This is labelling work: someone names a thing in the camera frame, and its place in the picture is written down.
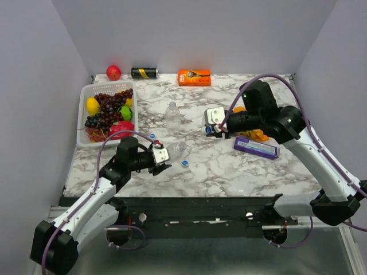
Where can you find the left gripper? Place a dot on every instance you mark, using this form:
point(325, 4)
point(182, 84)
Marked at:
point(156, 171)

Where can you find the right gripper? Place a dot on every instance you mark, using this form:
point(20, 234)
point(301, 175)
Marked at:
point(214, 134)

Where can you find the clear bottle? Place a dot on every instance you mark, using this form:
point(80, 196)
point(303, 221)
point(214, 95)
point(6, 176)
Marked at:
point(176, 151)
point(173, 119)

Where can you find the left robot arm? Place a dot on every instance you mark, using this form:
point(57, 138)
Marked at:
point(57, 244)

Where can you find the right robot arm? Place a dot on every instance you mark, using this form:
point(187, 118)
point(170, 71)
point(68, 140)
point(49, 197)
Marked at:
point(341, 192)

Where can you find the standing clear bottle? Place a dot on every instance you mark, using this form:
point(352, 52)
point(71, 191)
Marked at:
point(173, 119)

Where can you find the orange snack bag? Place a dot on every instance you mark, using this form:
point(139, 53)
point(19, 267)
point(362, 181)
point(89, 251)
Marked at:
point(256, 135)

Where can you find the red dragon fruit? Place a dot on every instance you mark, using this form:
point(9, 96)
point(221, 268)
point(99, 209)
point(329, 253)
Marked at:
point(121, 126)

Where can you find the purple toothpaste box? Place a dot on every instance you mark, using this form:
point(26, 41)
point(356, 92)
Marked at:
point(256, 148)

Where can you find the orange razor box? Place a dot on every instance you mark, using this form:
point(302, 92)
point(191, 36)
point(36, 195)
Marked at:
point(194, 78)

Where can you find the green toy fruit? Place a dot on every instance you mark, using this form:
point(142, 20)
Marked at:
point(126, 113)

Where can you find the light red grapes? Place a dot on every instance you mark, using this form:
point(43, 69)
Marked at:
point(96, 135)

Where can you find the yellow fruit behind grapes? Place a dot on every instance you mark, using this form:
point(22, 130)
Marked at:
point(129, 102)

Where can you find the red grape bunch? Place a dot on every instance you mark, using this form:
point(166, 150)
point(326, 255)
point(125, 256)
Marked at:
point(109, 105)

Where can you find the dark blue grapes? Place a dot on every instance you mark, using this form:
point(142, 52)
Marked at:
point(92, 121)

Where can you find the yellow lemon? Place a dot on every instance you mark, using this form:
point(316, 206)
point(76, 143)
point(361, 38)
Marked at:
point(92, 106)

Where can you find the black gold can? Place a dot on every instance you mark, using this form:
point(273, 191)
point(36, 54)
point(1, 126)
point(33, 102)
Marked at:
point(144, 73)

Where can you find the white plastic basket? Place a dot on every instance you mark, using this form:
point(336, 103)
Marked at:
point(109, 88)

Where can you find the red apple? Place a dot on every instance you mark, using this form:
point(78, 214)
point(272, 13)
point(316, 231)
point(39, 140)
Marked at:
point(113, 73)

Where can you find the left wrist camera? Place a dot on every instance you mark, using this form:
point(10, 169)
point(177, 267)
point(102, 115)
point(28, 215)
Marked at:
point(160, 155)

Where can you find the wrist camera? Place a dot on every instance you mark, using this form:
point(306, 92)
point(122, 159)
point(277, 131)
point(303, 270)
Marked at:
point(160, 155)
point(214, 116)

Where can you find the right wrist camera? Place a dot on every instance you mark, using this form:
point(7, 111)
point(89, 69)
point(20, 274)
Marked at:
point(214, 116)

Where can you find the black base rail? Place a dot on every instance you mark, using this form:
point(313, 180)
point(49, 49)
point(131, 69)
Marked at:
point(163, 218)

